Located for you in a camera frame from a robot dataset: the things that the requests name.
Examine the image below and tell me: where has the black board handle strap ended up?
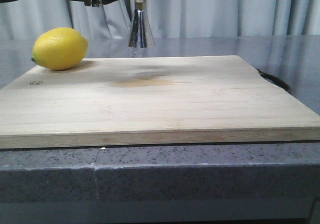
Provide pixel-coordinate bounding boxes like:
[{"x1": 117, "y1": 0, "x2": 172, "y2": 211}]
[{"x1": 255, "y1": 68, "x2": 291, "y2": 93}]

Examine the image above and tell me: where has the steel double jigger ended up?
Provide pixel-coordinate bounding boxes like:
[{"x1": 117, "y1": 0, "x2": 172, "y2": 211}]
[{"x1": 128, "y1": 0, "x2": 155, "y2": 48}]

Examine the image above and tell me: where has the yellow lemon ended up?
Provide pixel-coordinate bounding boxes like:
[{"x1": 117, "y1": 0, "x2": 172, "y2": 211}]
[{"x1": 31, "y1": 27, "x2": 88, "y2": 71}]

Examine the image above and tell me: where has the grey curtain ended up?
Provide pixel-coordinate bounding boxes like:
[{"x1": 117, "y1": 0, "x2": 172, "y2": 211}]
[{"x1": 0, "y1": 0, "x2": 320, "y2": 40}]

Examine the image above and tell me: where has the light wooden cutting board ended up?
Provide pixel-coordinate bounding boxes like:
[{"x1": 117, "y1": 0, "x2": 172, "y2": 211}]
[{"x1": 0, "y1": 56, "x2": 320, "y2": 149}]

